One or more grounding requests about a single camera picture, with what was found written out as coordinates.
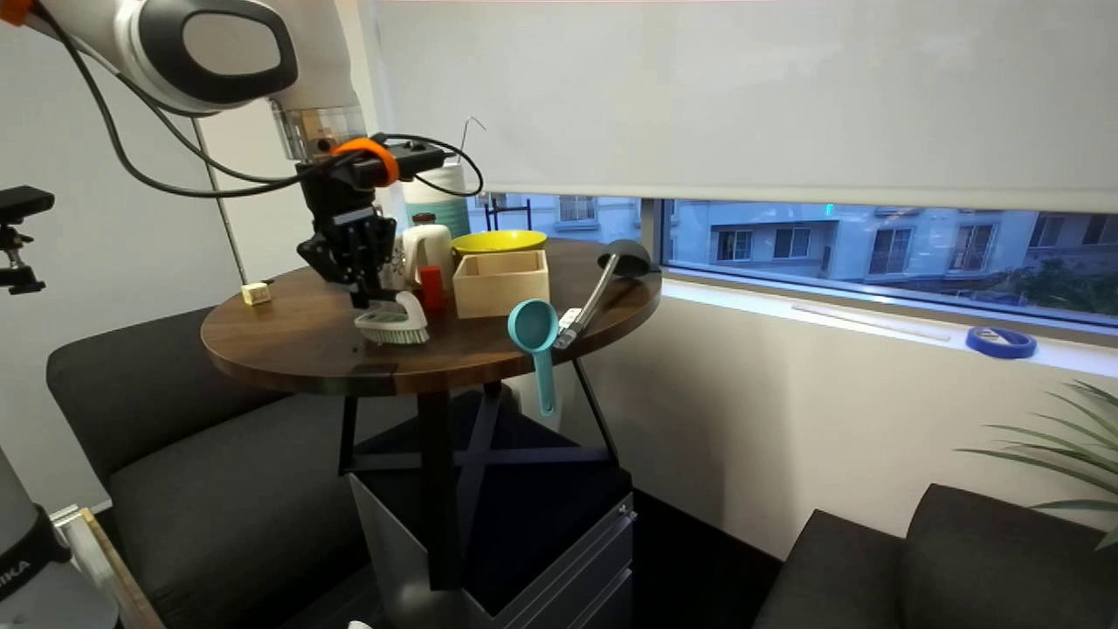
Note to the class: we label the dark grey fabric sofa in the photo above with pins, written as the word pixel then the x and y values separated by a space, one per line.
pixel 220 499
pixel 956 569

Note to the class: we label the thin grey pole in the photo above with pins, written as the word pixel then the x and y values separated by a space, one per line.
pixel 220 212

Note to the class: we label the aluminium robot stand frame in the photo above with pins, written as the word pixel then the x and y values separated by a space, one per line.
pixel 100 560

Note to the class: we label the thin blind wand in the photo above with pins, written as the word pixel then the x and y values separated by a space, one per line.
pixel 465 135

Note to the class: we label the window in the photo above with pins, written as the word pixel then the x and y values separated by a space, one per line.
pixel 885 249

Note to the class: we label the grey plastic bin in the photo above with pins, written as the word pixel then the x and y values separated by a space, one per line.
pixel 559 569

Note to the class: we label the white and teal container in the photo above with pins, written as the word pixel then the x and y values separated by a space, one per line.
pixel 449 194

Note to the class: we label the small white yellow cube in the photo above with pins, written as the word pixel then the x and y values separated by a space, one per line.
pixel 255 293

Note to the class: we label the green potted plant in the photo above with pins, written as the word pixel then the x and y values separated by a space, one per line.
pixel 1071 455

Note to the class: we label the black camera on tripod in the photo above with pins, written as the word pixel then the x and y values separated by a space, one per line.
pixel 22 205

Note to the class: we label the teal plastic scoop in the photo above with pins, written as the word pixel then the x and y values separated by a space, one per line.
pixel 532 325

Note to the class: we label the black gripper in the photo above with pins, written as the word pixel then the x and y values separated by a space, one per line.
pixel 344 212

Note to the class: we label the white roller blind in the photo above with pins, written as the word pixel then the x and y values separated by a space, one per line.
pixel 755 90

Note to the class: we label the blue tape roll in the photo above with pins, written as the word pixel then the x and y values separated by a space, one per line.
pixel 1000 339

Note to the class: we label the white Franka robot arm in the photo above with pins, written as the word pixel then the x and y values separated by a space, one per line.
pixel 175 53

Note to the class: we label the red cube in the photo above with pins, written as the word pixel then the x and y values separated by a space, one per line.
pixel 433 292

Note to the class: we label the black device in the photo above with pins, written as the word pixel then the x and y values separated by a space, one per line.
pixel 22 546

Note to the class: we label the yellow bowl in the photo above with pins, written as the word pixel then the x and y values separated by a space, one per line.
pixel 500 241

